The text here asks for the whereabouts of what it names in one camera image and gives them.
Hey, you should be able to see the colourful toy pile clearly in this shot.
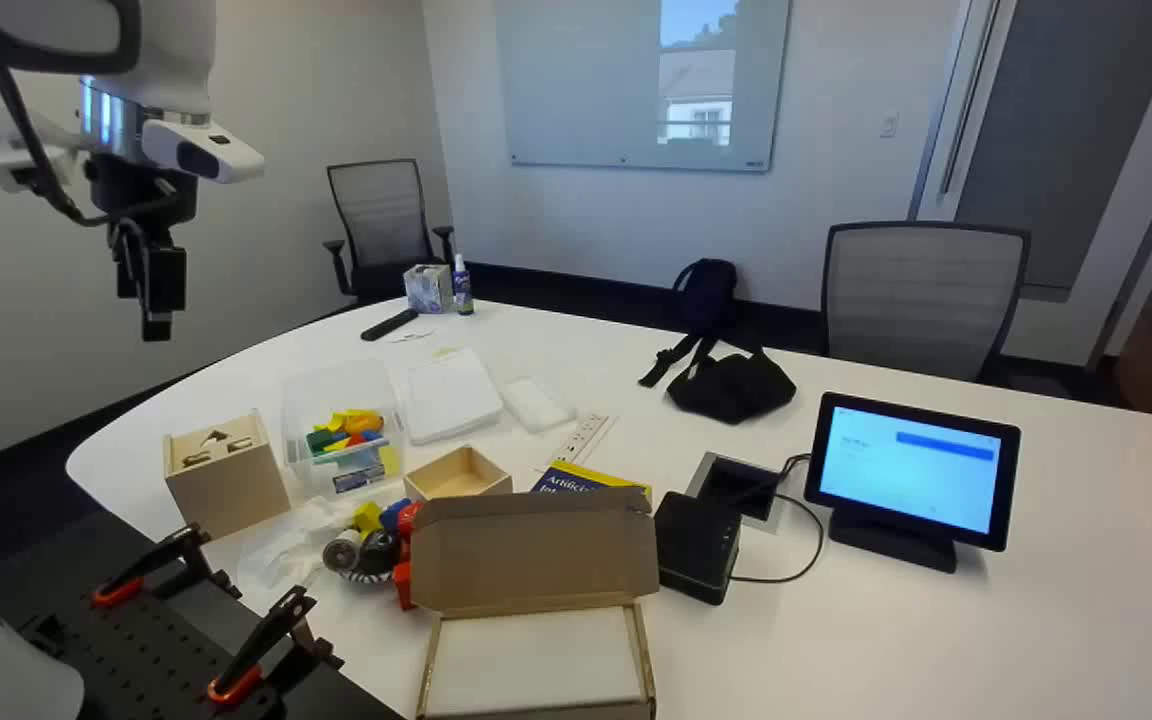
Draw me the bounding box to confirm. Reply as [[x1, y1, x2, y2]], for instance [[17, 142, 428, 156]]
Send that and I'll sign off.
[[326, 499, 421, 610]]

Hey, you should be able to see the black mesh office chair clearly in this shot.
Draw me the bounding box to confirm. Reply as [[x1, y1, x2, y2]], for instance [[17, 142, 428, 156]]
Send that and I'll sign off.
[[326, 156, 453, 301]]

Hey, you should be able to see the small open wooden box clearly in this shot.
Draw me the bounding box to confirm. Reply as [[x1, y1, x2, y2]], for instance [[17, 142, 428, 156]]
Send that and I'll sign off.
[[405, 442, 514, 499]]

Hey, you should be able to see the glass whiteboard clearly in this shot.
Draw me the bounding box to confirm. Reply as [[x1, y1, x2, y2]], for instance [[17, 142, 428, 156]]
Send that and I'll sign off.
[[496, 0, 791, 175]]

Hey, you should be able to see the grey mesh office chair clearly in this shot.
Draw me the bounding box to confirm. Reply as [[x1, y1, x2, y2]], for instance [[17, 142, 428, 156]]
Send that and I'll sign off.
[[821, 219, 1029, 381]]

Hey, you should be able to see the black tablet display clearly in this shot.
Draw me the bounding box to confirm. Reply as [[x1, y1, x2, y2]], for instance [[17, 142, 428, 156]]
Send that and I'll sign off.
[[806, 392, 1021, 572]]

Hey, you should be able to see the white plastic lid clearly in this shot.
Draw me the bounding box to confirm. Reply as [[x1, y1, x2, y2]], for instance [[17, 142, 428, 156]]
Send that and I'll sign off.
[[388, 348, 504, 442]]

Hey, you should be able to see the wooden shape sorter box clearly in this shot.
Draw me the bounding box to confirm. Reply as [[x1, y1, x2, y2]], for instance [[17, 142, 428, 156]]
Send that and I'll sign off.
[[163, 410, 294, 534]]

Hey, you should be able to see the black bag with straps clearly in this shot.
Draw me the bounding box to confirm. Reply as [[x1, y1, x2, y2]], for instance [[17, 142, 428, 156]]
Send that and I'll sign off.
[[642, 258, 798, 423]]

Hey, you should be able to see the black power adapter box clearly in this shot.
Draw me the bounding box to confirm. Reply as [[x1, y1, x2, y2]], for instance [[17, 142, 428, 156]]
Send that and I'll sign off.
[[658, 493, 739, 605]]

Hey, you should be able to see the yellow blue booklet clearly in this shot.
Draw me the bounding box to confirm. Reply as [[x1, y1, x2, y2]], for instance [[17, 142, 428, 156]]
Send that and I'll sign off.
[[532, 460, 653, 499]]

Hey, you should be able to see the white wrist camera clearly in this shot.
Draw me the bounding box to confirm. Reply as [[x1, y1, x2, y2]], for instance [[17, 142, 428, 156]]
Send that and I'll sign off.
[[139, 121, 263, 182]]

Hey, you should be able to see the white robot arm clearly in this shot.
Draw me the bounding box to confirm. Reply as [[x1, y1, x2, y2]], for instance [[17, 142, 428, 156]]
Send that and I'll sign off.
[[0, 0, 254, 338]]

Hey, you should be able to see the orange handled clamp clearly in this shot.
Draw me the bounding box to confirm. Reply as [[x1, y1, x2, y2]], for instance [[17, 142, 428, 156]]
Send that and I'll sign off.
[[205, 583, 339, 720], [89, 525, 238, 610]]

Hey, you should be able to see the table cable port box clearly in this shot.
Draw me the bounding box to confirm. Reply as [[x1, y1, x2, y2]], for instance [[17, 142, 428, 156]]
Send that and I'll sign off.
[[690, 452, 780, 525]]

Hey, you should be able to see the clear plastic container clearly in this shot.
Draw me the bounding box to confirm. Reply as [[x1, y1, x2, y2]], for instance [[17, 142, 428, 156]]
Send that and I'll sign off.
[[280, 367, 405, 493]]

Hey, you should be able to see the whiteboard cleaner spray bottle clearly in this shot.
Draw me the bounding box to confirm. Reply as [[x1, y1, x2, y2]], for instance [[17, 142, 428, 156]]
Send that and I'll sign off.
[[453, 253, 475, 314]]

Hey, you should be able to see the open cardboard box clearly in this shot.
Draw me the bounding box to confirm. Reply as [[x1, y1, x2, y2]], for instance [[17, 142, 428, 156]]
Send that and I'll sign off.
[[414, 488, 662, 720]]

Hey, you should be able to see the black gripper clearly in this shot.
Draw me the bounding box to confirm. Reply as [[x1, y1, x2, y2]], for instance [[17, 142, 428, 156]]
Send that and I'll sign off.
[[84, 152, 198, 338]]

